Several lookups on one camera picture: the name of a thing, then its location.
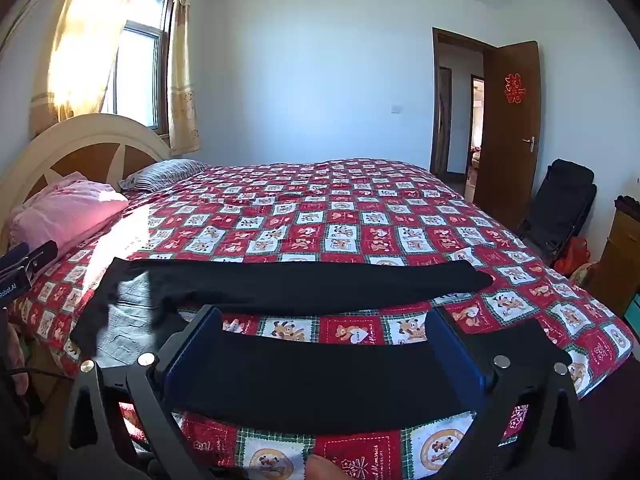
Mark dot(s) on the wooden cabinet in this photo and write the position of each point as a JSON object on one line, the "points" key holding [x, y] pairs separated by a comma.
{"points": [[620, 260]]}

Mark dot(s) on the pink blanket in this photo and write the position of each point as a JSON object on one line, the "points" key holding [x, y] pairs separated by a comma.
{"points": [[65, 215]]}

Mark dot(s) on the cream wooden headboard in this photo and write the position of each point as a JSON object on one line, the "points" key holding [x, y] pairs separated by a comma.
{"points": [[100, 125]]}

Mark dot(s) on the red bag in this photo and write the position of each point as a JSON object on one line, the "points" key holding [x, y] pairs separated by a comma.
{"points": [[572, 257]]}

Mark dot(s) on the brown door frame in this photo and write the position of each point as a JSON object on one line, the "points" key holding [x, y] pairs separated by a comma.
{"points": [[434, 110]]}

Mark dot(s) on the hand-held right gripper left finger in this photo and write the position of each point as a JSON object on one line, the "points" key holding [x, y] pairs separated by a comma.
{"points": [[192, 355]]}

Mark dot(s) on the striped pillow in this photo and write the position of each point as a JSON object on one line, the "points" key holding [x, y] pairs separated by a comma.
{"points": [[160, 172]]}

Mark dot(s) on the black pants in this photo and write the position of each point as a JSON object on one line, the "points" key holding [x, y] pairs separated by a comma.
{"points": [[300, 285]]}

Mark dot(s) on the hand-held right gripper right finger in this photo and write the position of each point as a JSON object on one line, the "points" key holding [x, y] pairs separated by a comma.
{"points": [[456, 357]]}

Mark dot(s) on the brown hallway door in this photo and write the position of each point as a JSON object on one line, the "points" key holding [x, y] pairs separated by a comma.
{"points": [[444, 120]]}

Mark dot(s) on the window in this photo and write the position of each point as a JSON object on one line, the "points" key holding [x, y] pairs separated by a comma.
{"points": [[145, 75]]}

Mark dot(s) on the black folding chair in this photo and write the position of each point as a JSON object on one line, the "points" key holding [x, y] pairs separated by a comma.
{"points": [[565, 200]]}

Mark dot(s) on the brown wooden door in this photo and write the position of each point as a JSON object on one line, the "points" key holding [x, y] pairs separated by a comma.
{"points": [[505, 170]]}

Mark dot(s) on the red printed patchwork quilt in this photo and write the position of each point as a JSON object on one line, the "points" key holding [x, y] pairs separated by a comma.
{"points": [[350, 210]]}

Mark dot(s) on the narrow yellow curtain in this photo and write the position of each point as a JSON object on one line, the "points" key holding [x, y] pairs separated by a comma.
{"points": [[182, 85]]}

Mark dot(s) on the red paper door decoration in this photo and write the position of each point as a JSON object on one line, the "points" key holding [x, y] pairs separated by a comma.
{"points": [[515, 88]]}

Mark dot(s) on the wide yellow curtain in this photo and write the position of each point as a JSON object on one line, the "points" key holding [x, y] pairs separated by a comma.
{"points": [[80, 35]]}

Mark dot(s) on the person's right hand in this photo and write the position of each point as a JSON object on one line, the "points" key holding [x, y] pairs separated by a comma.
{"points": [[332, 470]]}

